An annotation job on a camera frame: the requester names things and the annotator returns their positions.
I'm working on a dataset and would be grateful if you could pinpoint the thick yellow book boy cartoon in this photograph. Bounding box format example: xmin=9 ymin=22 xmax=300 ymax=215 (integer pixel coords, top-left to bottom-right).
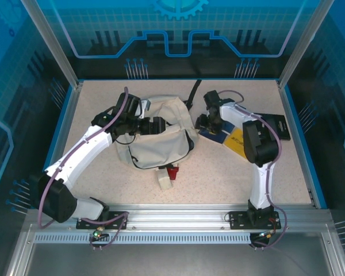
xmin=223 ymin=128 xmax=247 ymax=158

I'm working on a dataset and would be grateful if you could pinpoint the blue gear print panel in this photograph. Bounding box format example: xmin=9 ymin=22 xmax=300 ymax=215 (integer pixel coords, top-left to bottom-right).
xmin=20 ymin=0 xmax=336 ymax=80

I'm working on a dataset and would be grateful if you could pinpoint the aluminium frame post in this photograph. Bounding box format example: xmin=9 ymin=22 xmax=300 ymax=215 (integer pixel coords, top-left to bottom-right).
xmin=20 ymin=0 xmax=84 ymax=90
xmin=277 ymin=0 xmax=336 ymax=90

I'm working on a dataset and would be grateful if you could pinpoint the black book yellow title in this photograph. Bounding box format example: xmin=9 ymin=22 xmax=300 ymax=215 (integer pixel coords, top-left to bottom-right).
xmin=258 ymin=113 xmax=292 ymax=141

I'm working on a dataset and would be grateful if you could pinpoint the blue printed side panel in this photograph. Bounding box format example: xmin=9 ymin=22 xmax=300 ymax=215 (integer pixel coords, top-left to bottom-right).
xmin=0 ymin=0 xmax=75 ymax=219
xmin=287 ymin=0 xmax=345 ymax=231

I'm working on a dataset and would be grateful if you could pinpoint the slotted grey cable duct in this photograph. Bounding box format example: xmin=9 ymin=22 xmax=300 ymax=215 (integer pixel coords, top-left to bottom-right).
xmin=34 ymin=233 xmax=252 ymax=245

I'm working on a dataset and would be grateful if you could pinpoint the grey metal shelf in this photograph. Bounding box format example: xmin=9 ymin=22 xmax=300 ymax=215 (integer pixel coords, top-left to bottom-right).
xmin=5 ymin=224 xmax=345 ymax=276

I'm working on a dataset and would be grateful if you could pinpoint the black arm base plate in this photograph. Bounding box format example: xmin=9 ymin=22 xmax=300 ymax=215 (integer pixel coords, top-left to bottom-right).
xmin=76 ymin=211 xmax=129 ymax=230
xmin=228 ymin=210 xmax=279 ymax=230

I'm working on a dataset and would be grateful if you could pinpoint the dark blue book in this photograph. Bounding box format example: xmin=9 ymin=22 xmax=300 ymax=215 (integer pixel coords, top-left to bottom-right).
xmin=199 ymin=126 xmax=221 ymax=144

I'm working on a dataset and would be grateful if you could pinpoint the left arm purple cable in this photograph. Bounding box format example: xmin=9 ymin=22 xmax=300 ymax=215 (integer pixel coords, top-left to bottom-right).
xmin=39 ymin=85 xmax=130 ymax=251

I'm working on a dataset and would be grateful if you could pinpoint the long aluminium base rail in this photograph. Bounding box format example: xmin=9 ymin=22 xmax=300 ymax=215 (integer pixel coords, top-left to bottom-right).
xmin=25 ymin=204 xmax=331 ymax=231

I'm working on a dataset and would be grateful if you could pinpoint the blue table border strip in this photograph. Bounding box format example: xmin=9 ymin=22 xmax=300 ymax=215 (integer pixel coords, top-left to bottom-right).
xmin=30 ymin=85 xmax=75 ymax=209
xmin=283 ymin=85 xmax=329 ymax=209

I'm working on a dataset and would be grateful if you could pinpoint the cream canvas student bag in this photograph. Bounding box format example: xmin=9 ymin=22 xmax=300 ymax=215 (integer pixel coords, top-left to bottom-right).
xmin=116 ymin=79 xmax=202 ymax=190

